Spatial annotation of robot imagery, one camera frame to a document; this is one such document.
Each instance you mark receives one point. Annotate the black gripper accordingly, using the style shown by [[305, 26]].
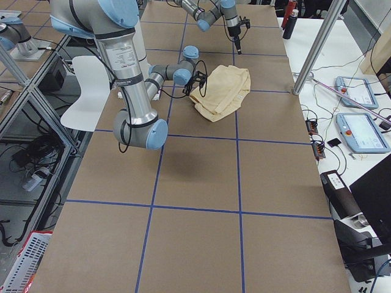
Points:
[[189, 86], [234, 31]]

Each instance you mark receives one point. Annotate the beige long-sleeve printed shirt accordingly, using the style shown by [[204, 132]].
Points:
[[227, 87]]

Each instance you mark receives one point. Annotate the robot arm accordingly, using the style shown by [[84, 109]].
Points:
[[112, 24], [225, 9]]

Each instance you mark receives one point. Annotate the black water bottle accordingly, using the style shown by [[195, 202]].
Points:
[[289, 27]]

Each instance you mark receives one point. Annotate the red water bottle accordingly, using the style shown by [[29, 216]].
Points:
[[288, 10]]

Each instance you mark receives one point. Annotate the white paper sheet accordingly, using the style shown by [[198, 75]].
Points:
[[85, 112]]

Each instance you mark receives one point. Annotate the metal reacher grabber tool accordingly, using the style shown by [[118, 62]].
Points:
[[347, 101]]

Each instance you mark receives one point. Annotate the upper teach pendant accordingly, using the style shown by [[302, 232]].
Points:
[[357, 89]]

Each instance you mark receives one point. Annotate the teach pendant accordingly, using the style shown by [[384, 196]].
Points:
[[357, 89], [361, 134]]

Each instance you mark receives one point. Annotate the lower teach pendant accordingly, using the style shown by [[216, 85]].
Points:
[[361, 134]]

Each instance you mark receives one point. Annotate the black box device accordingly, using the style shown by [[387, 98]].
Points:
[[341, 201]]

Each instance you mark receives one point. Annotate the black monitor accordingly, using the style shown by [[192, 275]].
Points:
[[372, 194]]

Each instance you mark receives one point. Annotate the red white plastic basket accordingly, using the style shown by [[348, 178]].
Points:
[[28, 259]]

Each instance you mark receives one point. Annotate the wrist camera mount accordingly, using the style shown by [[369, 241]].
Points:
[[243, 21], [200, 78]]

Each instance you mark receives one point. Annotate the aluminium frame post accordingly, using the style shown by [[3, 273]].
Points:
[[320, 39]]

